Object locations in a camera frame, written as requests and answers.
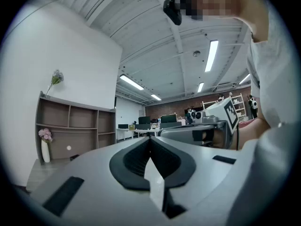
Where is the person's right hand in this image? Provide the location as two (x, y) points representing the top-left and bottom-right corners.
(202, 128), (227, 148)

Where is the person's gray shirt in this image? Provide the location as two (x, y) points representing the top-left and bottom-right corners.
(227, 8), (297, 226)

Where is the white shelving rack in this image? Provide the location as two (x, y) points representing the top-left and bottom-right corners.
(202, 94), (247, 121)

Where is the person's head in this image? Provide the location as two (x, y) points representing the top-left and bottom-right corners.
(177, 0), (270, 43)

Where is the gray wooden shelf unit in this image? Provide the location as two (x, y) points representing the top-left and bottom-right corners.
(35, 90), (117, 166)

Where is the person's right forearm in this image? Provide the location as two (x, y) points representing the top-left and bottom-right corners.
(236, 119), (271, 151)

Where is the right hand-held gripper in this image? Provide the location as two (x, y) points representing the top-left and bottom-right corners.
(157, 97), (240, 150)

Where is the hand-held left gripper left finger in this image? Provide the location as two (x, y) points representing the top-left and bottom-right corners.
(29, 136), (166, 226)

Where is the gray wooden desk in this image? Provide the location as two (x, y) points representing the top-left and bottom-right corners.
(25, 158), (79, 194)

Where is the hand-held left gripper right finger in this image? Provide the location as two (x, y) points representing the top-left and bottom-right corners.
(150, 136), (246, 226)

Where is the black head-mounted camera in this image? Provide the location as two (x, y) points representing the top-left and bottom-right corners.
(163, 0), (192, 26)

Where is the purple flower stem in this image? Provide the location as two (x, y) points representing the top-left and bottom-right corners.
(45, 69), (65, 96)

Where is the white ribbed vase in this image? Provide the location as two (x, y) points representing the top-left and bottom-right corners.
(41, 139), (51, 163)

